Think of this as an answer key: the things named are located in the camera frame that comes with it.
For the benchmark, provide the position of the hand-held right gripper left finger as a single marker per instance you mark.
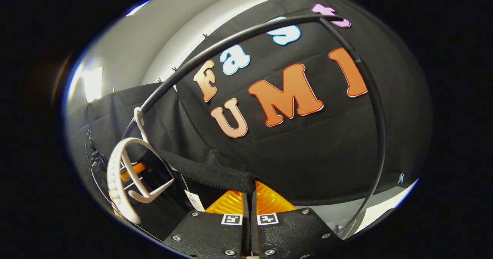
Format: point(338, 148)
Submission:
point(208, 232)

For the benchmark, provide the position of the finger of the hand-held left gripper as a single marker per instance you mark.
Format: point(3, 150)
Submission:
point(134, 170)

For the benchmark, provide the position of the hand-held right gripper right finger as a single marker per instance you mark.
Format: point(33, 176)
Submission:
point(285, 232)

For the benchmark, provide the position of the white plastic hanger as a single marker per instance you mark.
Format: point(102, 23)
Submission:
point(115, 189)

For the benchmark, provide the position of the black knit garment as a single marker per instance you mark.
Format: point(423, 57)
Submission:
point(215, 174)

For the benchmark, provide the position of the black metal clothes rack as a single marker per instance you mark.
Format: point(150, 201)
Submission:
point(381, 120)

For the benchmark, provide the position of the white paper hang tag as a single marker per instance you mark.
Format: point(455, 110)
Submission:
point(194, 201)

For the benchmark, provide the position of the ceiling light panel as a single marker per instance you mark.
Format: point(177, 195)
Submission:
point(93, 84)
point(136, 8)

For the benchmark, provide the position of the black backdrop cloth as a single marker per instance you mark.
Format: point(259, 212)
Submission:
point(308, 155)

